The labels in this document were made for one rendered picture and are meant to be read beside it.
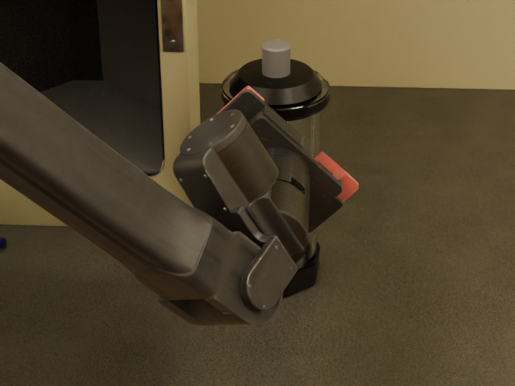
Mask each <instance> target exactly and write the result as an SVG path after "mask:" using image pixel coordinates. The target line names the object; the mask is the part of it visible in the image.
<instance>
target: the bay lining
mask: <svg viewBox="0 0 515 386"><path fill-rule="evenodd" d="M0 62H1V63H2V64H4V65H5V66H6V67H7V68H8V69H10V70H11V71H13V72H14V73H15V74H17V75H18V76H19V77H20V78H21V79H23V80H24V81H25V82H27V83H28V84H30V85H31V86H32V87H33V88H35V89H36V90H37V91H38V92H41V91H43V90H47V89H50V88H52V87H56V86H59V85H61V84H64V83H68V82H70V81H72V80H103V81H105V82H107V83H109V84H110V85H112V86H114V87H116V88H118V89H120V90H122V91H123V92H125V93H128V94H129V95H130V96H132V97H135V98H137V99H138V100H140V101H142V102H144V103H146V104H147V105H149V106H151V107H153V108H155V109H157V110H158V111H160V114H161V130H162V160H164V159H165V149H164V133H163V118H162V87H161V70H160V55H159V24H158V8H157V0H0Z"/></svg>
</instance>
